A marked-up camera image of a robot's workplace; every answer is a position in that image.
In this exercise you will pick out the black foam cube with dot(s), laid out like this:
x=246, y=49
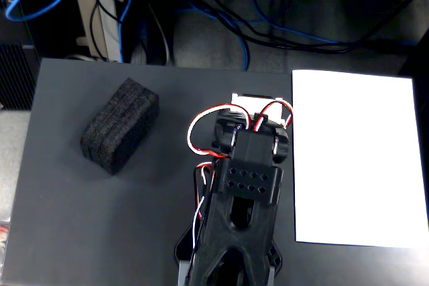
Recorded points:
x=117, y=125

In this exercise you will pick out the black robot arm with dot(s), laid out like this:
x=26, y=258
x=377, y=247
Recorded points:
x=251, y=152

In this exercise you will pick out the gray base clamp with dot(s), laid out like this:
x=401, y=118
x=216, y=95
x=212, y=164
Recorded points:
x=271, y=276
x=183, y=272

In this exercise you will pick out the black vented box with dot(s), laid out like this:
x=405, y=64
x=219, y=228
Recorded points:
x=15, y=78

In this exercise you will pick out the beige table leg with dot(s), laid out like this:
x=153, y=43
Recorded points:
x=82, y=14

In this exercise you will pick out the white paper sheet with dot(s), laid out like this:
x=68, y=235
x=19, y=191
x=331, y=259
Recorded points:
x=352, y=158

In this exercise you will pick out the black mat board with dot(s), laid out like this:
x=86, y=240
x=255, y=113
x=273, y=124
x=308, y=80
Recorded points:
x=100, y=225

